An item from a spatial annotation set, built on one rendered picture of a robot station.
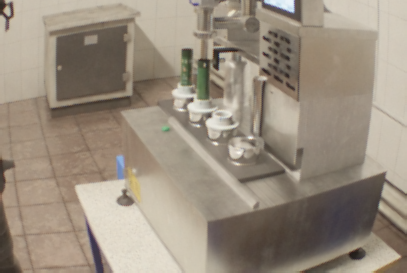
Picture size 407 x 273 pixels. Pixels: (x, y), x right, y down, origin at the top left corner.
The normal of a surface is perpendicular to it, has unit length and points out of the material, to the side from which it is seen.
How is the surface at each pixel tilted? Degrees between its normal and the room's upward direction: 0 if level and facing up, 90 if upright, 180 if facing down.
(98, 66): 90
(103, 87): 90
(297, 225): 90
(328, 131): 90
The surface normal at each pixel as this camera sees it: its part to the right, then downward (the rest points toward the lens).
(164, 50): 0.40, 0.36
